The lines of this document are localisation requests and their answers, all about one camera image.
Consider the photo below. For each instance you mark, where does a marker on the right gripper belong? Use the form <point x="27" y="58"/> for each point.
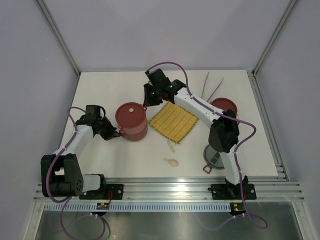
<point x="148" y="101"/>

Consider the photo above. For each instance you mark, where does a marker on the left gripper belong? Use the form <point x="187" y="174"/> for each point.
<point x="112" y="130"/>

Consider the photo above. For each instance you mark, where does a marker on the red steel bowl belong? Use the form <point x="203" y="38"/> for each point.
<point x="133" y="130"/>
<point x="235" y="109"/>
<point x="136" y="137"/>

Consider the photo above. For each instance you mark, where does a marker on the metal tongs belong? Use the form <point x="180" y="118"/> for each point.
<point x="210" y="81"/>

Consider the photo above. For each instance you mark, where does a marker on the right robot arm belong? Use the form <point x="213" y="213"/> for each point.
<point x="223" y="128"/>

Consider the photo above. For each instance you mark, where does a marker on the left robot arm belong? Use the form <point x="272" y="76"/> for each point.
<point x="61" y="175"/>

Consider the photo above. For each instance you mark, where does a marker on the bamboo woven tray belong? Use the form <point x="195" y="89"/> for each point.
<point x="173" y="122"/>

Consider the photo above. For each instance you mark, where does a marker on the beige spoon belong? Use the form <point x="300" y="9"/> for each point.
<point x="172" y="162"/>

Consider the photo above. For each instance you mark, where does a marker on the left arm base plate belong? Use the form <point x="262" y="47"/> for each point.
<point x="114" y="191"/>

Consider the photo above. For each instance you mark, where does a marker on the white slotted cable duct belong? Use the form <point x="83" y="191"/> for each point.
<point x="198" y="207"/>

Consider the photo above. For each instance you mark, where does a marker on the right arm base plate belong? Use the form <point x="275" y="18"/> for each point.
<point x="224" y="191"/>

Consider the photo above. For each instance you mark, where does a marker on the aluminium rail frame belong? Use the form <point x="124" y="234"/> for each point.
<point x="279" y="212"/>

